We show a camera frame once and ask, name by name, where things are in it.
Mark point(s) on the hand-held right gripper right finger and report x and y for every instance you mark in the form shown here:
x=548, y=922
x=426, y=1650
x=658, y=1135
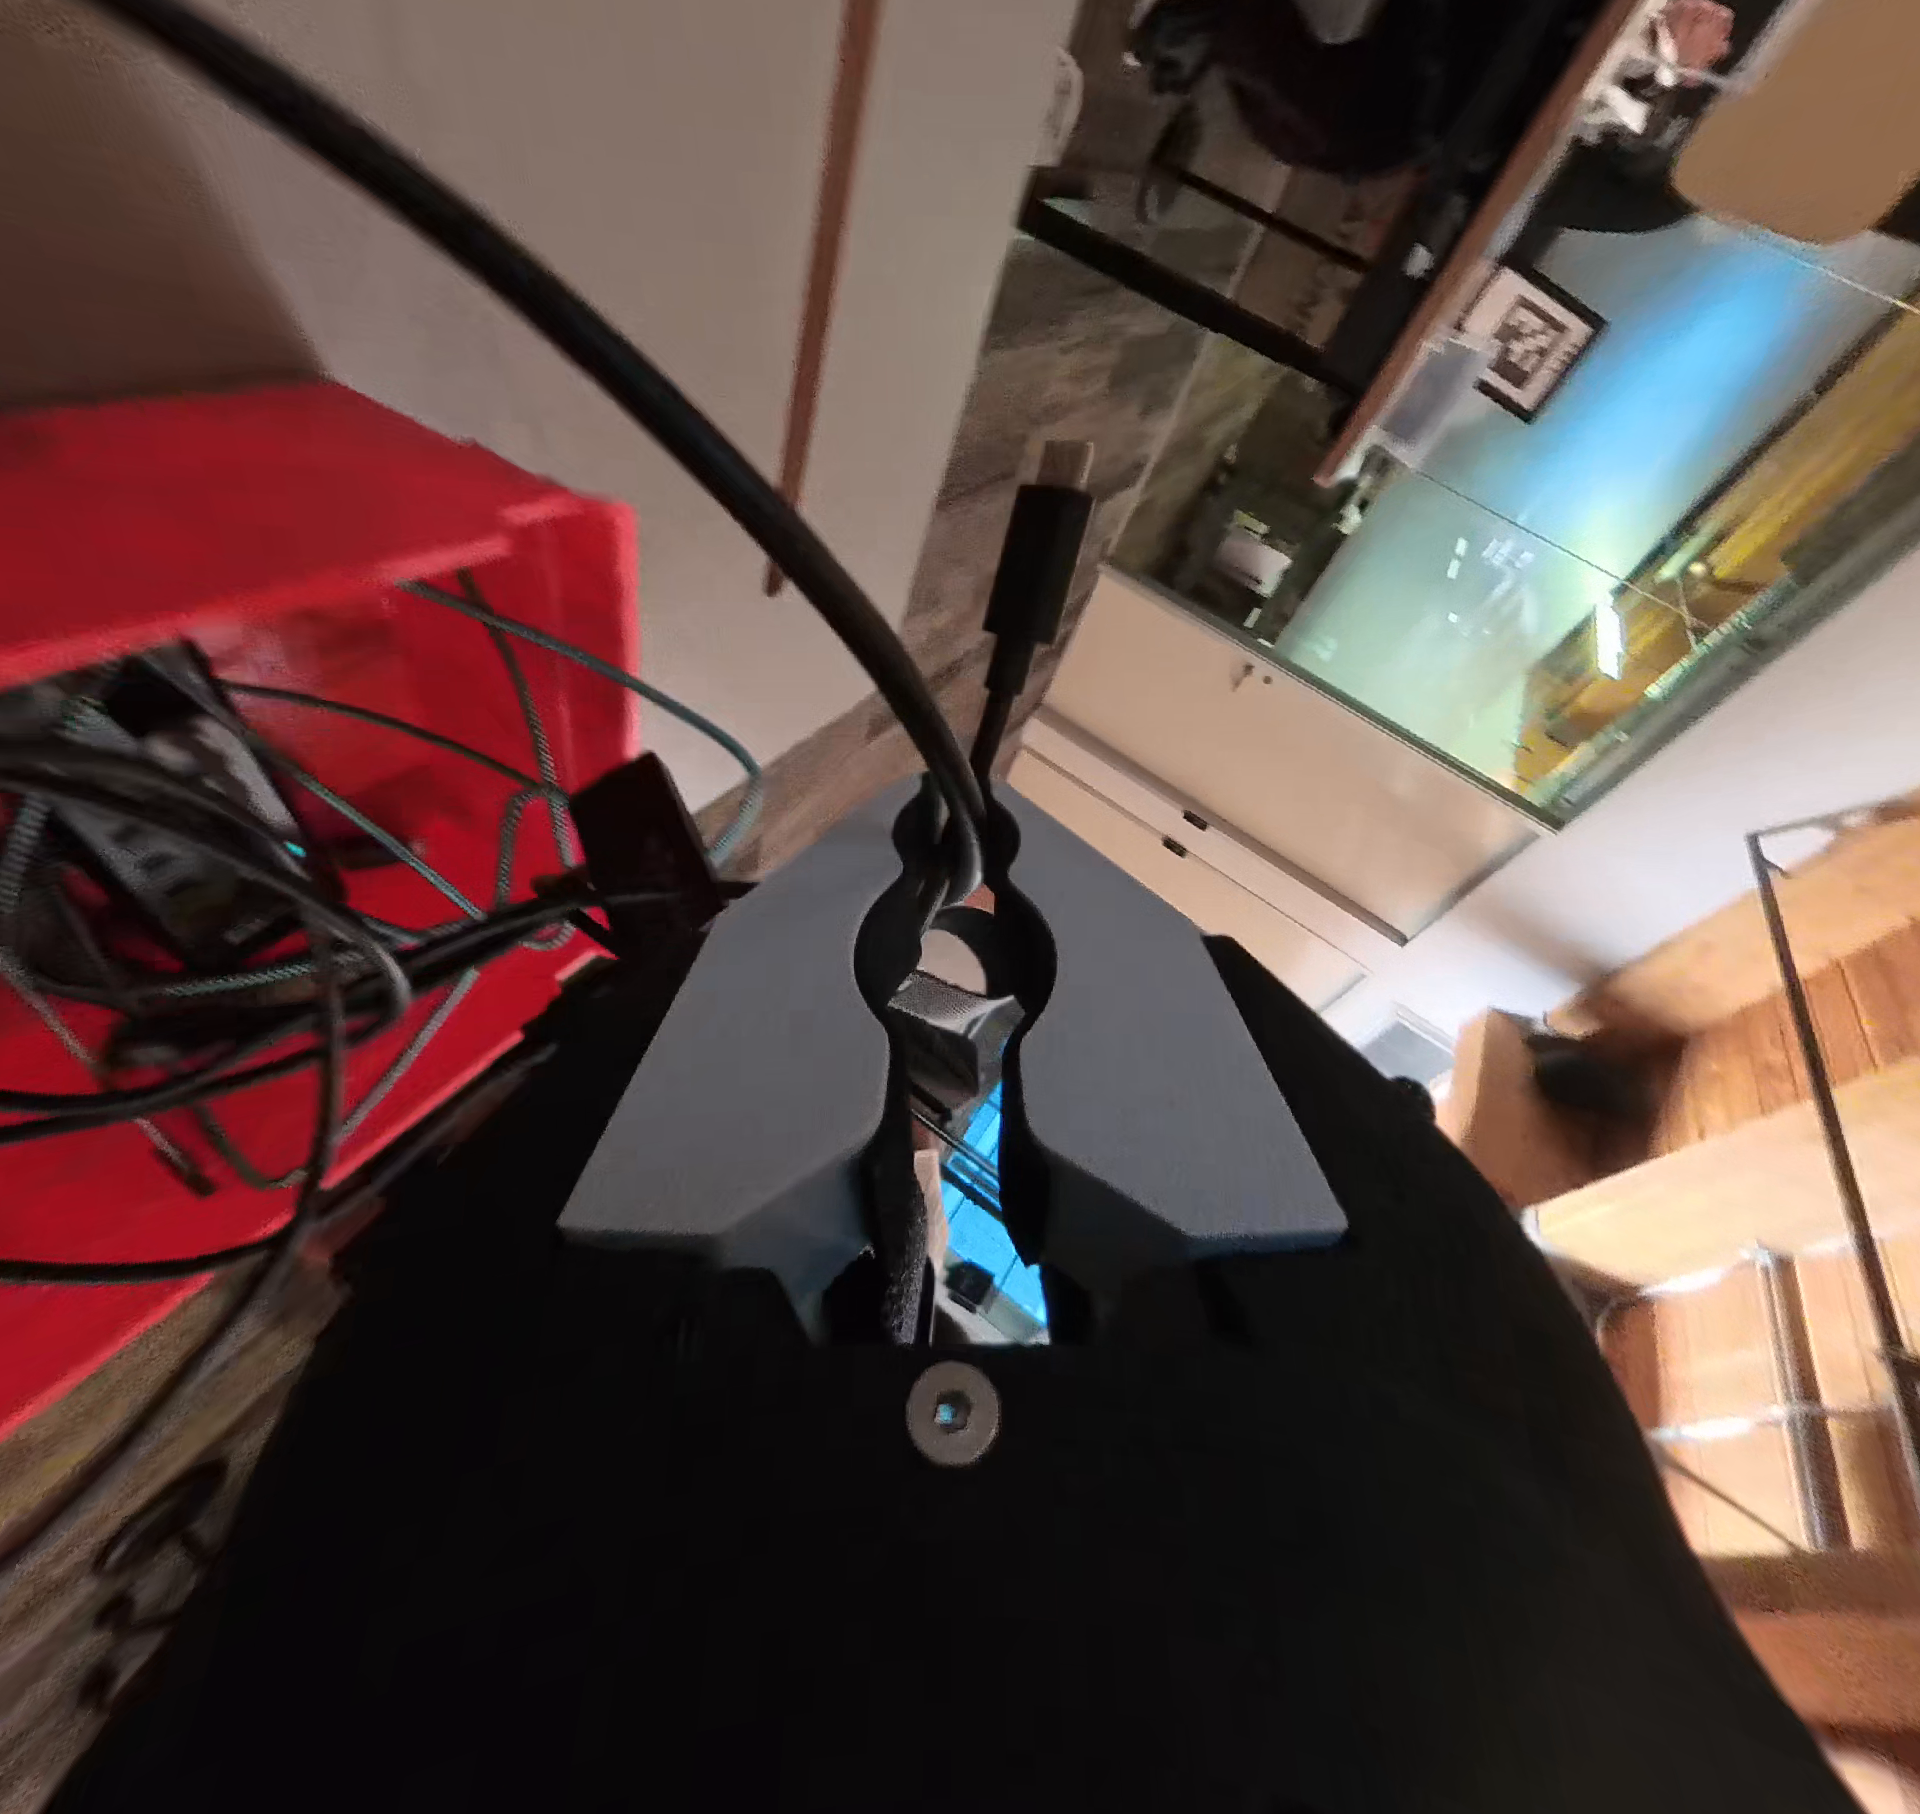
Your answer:
x=1185, y=1094

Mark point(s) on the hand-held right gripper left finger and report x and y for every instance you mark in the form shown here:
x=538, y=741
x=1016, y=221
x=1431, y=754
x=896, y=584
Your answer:
x=719, y=1094

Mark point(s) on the black usb hub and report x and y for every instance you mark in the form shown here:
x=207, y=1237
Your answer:
x=647, y=854

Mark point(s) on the red plastic bin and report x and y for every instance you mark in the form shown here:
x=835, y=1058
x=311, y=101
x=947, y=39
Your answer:
x=226, y=494

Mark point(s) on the white double door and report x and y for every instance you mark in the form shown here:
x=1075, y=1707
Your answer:
x=1276, y=735

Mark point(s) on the clear plastic box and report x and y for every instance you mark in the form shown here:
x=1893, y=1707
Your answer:
x=1426, y=397

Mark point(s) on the framed printed tag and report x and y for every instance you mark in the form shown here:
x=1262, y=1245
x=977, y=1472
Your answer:
x=1539, y=336

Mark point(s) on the brown-topped table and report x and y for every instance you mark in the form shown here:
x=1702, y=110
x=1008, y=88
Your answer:
x=1508, y=201

